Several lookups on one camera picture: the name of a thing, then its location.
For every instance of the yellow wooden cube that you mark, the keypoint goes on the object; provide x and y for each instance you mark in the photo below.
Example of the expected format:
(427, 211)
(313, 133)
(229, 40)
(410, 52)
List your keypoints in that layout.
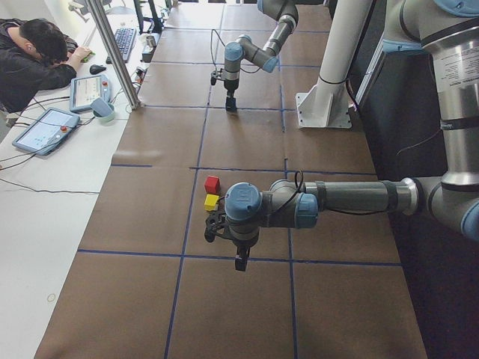
(211, 202)

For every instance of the seated person in black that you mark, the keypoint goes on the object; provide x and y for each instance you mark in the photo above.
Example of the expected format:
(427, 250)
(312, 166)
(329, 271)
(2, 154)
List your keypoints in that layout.
(35, 55)

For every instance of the aluminium frame post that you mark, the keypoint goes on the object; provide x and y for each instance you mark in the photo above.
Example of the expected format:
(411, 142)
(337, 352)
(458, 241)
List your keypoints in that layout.
(99, 16)

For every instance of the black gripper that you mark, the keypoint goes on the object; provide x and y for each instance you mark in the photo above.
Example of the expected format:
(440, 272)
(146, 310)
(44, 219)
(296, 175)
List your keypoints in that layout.
(230, 86)
(243, 246)

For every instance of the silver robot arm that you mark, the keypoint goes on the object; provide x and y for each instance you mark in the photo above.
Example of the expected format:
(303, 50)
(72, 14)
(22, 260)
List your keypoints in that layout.
(286, 16)
(448, 31)

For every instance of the black flat box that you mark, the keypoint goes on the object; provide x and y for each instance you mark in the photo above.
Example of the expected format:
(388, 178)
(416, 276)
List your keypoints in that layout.
(147, 54)

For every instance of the orange black connector box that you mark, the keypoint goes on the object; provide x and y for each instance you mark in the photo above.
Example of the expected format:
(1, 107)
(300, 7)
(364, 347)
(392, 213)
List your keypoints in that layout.
(139, 74)

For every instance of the far teach pendant tablet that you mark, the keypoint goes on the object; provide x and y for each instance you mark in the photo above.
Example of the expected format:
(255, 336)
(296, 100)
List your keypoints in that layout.
(84, 90)

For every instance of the black computer mouse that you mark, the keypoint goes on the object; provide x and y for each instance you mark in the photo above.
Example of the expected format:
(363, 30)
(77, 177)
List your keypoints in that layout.
(96, 69)

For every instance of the black keyboard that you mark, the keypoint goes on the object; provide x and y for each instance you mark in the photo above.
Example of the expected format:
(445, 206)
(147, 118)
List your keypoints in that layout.
(125, 40)

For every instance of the metal cup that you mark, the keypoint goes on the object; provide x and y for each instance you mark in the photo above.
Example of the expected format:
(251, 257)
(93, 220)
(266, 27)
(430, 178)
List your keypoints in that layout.
(150, 41)

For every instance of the teach pendant tablet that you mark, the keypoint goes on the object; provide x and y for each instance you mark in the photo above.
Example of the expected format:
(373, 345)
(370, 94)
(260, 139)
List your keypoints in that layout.
(84, 90)
(47, 132)

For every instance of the red wooden cube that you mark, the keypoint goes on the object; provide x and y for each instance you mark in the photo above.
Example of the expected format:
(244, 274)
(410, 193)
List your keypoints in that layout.
(212, 185)

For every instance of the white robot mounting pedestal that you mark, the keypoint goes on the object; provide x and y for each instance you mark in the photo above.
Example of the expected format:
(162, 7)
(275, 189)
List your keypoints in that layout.
(326, 104)

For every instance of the near teach pendant tablet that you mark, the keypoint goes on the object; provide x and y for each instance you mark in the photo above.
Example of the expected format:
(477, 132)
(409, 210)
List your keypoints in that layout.
(47, 132)

